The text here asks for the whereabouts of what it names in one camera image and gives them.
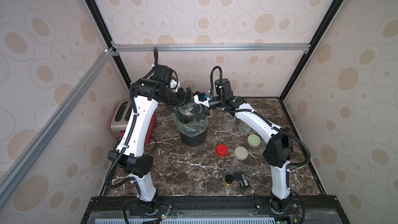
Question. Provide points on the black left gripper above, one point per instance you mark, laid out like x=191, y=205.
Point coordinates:
x=185, y=98

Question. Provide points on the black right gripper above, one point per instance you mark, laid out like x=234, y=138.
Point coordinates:
x=196, y=103

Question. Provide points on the red lid oatmeal jar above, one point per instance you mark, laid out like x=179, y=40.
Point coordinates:
x=228, y=122

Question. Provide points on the red jar lid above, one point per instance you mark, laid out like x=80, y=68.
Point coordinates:
x=221, y=150

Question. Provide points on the clear oatmeal jar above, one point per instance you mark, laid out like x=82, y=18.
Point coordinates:
x=244, y=128

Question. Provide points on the light green jar lid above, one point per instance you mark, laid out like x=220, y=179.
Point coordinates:
x=253, y=140

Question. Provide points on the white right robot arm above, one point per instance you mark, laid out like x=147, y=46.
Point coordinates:
x=279, y=141

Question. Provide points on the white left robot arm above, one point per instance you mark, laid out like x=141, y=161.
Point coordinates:
x=129, y=163

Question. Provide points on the black trash bin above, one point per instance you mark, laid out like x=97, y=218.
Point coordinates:
x=195, y=140

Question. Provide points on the red polka dot toaster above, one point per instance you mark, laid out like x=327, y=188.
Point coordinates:
x=121, y=118

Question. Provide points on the yellow spice jar black lid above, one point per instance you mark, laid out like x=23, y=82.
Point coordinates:
x=228, y=181

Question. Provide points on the dark spice jar black lid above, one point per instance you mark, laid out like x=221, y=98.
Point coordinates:
x=238, y=178

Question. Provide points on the small black box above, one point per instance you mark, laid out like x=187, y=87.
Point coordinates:
x=243, y=181

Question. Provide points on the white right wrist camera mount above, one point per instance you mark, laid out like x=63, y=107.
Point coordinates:
x=202, y=99

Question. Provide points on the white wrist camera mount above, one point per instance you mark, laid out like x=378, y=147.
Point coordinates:
x=202, y=99
x=174, y=85

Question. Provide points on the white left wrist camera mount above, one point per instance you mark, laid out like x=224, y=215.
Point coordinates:
x=174, y=85

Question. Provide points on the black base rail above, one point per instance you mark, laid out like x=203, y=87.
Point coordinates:
x=314, y=206

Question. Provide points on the aluminium frame rail back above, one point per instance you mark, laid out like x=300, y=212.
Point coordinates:
x=213, y=47

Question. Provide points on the aluminium frame rail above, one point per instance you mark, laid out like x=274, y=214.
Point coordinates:
x=213, y=47
x=24, y=163

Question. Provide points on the aluminium frame rail left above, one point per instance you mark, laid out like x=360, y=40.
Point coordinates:
x=24, y=163

